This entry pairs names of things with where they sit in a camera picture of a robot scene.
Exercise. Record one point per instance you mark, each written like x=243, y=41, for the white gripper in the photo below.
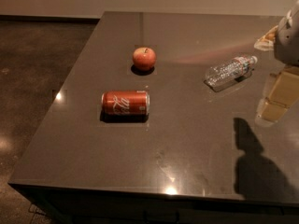
x=288, y=38

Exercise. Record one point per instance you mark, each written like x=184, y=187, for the red coke can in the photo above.
x=126, y=103

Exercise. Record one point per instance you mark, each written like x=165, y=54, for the clear plastic water bottle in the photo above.
x=239, y=66

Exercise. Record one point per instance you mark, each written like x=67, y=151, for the red apple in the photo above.
x=144, y=58

